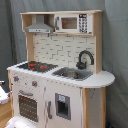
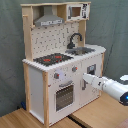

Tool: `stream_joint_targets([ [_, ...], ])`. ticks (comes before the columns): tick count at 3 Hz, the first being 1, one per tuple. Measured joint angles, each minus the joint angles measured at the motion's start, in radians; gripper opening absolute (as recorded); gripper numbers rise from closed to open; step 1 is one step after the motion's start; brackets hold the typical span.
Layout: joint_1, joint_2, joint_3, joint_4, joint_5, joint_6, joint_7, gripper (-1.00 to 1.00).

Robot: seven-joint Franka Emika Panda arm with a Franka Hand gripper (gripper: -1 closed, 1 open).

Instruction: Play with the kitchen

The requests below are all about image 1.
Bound white toy microwave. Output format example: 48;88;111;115
55;14;92;33

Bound black toy faucet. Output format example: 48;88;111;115
75;49;95;71

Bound grey cupboard door handle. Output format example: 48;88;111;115
47;101;52;119

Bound grey range hood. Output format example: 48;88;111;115
25;15;54;34

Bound black stovetop red burners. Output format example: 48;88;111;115
20;61;56;72

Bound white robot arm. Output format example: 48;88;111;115
0;80;11;105

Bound wooden toy kitchen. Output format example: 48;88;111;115
5;10;115;128

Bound red stove knob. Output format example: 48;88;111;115
12;75;20;83
32;81;37;87

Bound left red stove knob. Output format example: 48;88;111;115
12;75;20;83

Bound toy oven door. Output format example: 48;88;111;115
18;90;38;122

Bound right red stove knob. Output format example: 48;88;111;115
32;81;37;87

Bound small metal pot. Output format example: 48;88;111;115
66;71;79;79

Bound grey toy sink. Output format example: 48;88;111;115
53;67;92;81

